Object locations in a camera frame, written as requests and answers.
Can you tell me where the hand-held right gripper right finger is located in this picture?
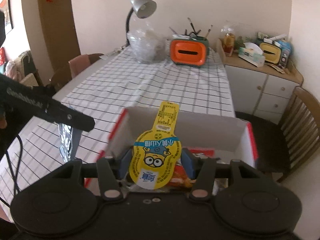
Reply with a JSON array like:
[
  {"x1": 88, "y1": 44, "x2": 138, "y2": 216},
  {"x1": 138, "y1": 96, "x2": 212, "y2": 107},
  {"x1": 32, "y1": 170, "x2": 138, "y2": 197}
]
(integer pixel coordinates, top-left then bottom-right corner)
[{"x1": 182, "y1": 148, "x2": 269, "y2": 202}]

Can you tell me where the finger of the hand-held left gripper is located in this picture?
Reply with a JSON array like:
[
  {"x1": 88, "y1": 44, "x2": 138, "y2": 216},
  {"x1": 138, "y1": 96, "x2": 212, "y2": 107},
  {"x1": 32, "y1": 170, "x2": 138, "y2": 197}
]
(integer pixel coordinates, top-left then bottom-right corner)
[{"x1": 46, "y1": 99, "x2": 95, "y2": 132}]

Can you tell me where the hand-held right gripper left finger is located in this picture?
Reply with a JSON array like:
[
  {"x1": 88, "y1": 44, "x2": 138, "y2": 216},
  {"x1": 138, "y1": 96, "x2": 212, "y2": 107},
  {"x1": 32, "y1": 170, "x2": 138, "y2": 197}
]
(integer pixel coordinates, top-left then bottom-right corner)
[{"x1": 46, "y1": 149, "x2": 132, "y2": 202}]

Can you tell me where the red snack packet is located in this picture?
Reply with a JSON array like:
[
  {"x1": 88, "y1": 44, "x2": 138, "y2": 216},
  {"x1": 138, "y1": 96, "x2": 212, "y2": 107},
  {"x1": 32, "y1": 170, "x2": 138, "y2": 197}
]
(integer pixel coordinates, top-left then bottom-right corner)
[{"x1": 172, "y1": 148, "x2": 216, "y2": 188}]

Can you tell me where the grey silver snack packet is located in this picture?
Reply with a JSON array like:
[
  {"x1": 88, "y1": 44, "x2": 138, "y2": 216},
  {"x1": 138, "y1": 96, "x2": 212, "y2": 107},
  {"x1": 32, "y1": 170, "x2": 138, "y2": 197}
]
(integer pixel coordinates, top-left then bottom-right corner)
[{"x1": 57, "y1": 102, "x2": 82, "y2": 163}]

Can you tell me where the red cardboard box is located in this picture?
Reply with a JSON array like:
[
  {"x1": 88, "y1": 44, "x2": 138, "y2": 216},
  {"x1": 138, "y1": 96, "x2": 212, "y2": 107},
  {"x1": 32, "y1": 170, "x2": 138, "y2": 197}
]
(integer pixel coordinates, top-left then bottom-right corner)
[{"x1": 84, "y1": 106, "x2": 258, "y2": 195}]

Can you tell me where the yellow cartoon snack packet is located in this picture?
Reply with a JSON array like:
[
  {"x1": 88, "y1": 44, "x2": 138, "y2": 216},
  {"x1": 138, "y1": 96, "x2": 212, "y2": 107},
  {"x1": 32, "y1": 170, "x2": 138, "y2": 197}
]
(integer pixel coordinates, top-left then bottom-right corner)
[{"x1": 129, "y1": 101, "x2": 183, "y2": 190}]

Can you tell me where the cluttered armchair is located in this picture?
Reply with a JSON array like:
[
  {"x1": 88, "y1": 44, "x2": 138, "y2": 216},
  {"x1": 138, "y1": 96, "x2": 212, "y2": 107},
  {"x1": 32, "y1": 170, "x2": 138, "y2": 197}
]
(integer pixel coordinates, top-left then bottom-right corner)
[{"x1": 5, "y1": 50, "x2": 40, "y2": 85}]

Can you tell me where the dark wooden chair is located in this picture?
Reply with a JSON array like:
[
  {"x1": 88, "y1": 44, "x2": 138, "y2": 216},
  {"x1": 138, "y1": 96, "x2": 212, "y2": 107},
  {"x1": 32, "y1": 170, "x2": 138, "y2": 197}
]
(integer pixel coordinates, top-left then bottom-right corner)
[{"x1": 49, "y1": 53, "x2": 104, "y2": 93}]

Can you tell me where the pink cloth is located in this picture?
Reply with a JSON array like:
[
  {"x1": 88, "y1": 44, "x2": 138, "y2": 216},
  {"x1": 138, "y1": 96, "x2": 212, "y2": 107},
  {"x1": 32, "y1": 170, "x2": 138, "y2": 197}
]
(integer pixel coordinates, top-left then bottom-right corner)
[{"x1": 69, "y1": 54, "x2": 92, "y2": 79}]

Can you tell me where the brown wooden door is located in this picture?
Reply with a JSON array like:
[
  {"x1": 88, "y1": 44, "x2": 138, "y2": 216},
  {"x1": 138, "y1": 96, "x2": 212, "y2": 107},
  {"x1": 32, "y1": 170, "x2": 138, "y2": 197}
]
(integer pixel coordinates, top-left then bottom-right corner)
[{"x1": 36, "y1": 0, "x2": 82, "y2": 85}]

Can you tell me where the wooden slat-back chair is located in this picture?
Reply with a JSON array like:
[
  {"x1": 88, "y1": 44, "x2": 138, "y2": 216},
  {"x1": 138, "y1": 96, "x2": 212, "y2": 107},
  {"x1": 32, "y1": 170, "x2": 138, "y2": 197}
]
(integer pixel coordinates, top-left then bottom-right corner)
[{"x1": 235, "y1": 86, "x2": 320, "y2": 183}]

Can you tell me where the checkered white tablecloth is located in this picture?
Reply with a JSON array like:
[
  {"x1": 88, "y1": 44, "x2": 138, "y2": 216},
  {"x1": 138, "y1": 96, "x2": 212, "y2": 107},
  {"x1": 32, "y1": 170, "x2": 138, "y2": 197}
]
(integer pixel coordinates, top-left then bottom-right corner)
[{"x1": 0, "y1": 46, "x2": 235, "y2": 205}]

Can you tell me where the white wooden sideboard cabinet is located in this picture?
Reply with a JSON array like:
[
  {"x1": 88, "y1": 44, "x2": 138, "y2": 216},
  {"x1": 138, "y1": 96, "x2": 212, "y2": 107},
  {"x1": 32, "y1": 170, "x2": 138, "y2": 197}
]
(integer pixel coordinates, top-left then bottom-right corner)
[{"x1": 216, "y1": 39, "x2": 304, "y2": 124}]

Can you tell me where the clear plastic bag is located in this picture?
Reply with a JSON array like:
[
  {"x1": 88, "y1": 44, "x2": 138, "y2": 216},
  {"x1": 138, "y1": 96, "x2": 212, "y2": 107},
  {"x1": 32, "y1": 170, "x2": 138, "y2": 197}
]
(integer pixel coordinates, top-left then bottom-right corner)
[{"x1": 126, "y1": 21, "x2": 168, "y2": 64}]

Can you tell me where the orange tissue box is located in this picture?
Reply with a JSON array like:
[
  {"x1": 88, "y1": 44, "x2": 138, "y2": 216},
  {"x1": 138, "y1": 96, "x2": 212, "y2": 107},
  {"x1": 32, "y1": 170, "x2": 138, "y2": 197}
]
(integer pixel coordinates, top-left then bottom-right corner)
[{"x1": 169, "y1": 36, "x2": 209, "y2": 68}]

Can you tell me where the white green tissue box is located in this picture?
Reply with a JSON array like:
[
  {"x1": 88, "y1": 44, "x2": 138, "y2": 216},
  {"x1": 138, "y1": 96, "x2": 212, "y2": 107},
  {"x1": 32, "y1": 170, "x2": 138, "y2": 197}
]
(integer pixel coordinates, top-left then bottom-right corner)
[{"x1": 237, "y1": 42, "x2": 266, "y2": 67}]

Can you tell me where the clear bottle with orange contents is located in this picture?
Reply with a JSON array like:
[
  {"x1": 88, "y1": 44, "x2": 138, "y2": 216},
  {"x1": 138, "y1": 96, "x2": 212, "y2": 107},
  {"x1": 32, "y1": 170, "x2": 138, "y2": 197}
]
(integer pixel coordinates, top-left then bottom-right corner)
[{"x1": 221, "y1": 25, "x2": 237, "y2": 56}]

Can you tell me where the silver desk lamp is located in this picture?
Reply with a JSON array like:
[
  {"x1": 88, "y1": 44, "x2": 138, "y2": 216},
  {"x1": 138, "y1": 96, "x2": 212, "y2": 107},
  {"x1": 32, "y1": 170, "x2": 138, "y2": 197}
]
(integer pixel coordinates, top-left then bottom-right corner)
[{"x1": 124, "y1": 0, "x2": 157, "y2": 47}]

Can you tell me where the yellow tissue box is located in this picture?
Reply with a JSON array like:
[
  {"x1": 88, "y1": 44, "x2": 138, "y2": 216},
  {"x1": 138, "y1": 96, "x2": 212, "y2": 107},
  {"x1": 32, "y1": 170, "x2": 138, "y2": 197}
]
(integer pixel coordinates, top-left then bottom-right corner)
[{"x1": 259, "y1": 42, "x2": 280, "y2": 64}]

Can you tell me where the blue packet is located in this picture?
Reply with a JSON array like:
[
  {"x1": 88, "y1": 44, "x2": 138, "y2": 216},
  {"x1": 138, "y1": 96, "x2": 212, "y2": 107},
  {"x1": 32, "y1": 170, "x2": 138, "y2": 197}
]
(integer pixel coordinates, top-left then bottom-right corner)
[{"x1": 274, "y1": 39, "x2": 293, "y2": 68}]

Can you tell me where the white tube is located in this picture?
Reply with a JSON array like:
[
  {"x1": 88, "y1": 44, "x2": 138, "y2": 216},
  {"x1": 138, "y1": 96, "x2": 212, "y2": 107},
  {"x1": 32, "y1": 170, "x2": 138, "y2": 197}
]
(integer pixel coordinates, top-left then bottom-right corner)
[{"x1": 265, "y1": 34, "x2": 288, "y2": 43}]

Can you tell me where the black cable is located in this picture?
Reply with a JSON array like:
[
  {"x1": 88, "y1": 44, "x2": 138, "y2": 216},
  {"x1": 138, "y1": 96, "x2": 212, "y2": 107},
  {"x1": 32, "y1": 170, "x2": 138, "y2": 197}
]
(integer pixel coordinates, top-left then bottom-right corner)
[{"x1": 3, "y1": 134, "x2": 23, "y2": 207}]

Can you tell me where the dark wall frame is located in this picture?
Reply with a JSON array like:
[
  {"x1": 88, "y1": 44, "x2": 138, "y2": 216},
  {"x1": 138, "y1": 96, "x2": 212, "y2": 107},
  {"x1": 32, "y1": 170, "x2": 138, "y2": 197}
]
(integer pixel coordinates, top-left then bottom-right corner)
[{"x1": 0, "y1": 0, "x2": 13, "y2": 36}]

